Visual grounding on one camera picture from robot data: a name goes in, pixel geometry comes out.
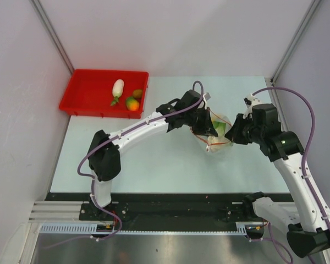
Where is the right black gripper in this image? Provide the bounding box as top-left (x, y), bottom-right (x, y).
top-left (224, 113), bottom-right (263, 145)

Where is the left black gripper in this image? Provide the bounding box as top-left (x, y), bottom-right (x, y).
top-left (183, 106), bottom-right (216, 137)

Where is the green fake lettuce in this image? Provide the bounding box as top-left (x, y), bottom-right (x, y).
top-left (207, 120), bottom-right (233, 153)

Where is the clear zip top bag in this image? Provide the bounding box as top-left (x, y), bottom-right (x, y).
top-left (189, 108), bottom-right (235, 155)

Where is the brown fake kiwi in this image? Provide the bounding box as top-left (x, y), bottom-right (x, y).
top-left (133, 89), bottom-right (143, 99)

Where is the orange green fake mango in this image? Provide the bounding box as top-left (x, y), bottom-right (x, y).
top-left (126, 96), bottom-right (140, 112)

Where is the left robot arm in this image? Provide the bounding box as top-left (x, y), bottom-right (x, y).
top-left (88, 90), bottom-right (218, 220)

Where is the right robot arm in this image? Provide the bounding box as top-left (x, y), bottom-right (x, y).
top-left (225, 101), bottom-right (330, 258)

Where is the red plastic tray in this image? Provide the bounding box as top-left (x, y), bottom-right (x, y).
top-left (59, 69), bottom-right (149, 119)

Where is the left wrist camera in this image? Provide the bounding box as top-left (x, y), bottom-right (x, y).
top-left (203, 93), bottom-right (211, 101)

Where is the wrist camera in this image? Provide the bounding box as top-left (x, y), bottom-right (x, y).
top-left (244, 93), bottom-right (262, 109)
top-left (203, 93), bottom-right (211, 101)

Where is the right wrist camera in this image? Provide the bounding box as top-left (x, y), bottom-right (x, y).
top-left (244, 93), bottom-right (262, 109)

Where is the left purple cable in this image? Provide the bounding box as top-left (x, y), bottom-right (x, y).
top-left (41, 81), bottom-right (204, 250)

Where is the purple cable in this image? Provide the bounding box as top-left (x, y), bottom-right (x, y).
top-left (247, 86), bottom-right (330, 262)
top-left (41, 81), bottom-right (204, 250)

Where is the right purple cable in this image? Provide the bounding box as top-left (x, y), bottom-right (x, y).
top-left (247, 86), bottom-right (330, 262)

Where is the white slotted cable duct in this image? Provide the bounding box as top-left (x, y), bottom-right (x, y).
top-left (39, 223), bottom-right (247, 236)

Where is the aluminium frame rail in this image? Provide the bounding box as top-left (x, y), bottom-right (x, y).
top-left (29, 201), bottom-right (83, 223)

